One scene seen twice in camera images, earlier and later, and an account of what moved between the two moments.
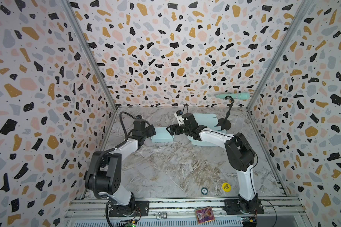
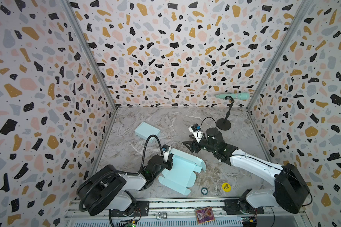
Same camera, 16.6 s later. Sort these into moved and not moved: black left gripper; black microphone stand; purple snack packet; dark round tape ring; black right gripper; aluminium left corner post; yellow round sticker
Moved: black left gripper; black right gripper
Not moved: aluminium left corner post; dark round tape ring; yellow round sticker; purple snack packet; black microphone stand
